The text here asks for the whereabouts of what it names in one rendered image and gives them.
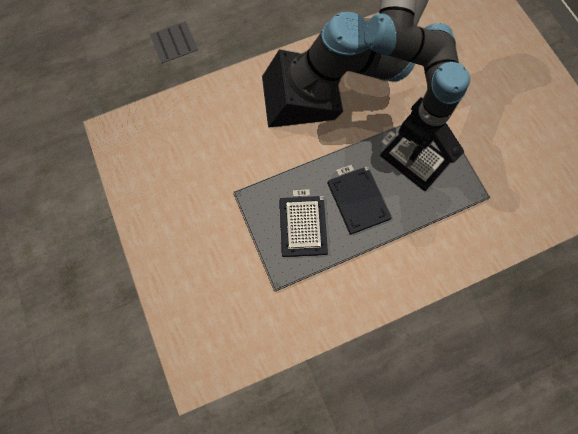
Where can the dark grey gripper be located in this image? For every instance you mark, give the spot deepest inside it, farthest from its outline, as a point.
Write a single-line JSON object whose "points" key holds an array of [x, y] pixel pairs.
{"points": [[413, 127]]}

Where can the white label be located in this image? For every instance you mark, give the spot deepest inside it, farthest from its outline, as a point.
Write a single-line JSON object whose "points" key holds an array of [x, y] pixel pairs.
{"points": [[345, 170], [388, 138], [301, 193]]}

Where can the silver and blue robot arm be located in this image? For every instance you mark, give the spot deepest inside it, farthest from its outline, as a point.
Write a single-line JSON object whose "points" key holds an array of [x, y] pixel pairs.
{"points": [[387, 47]]}

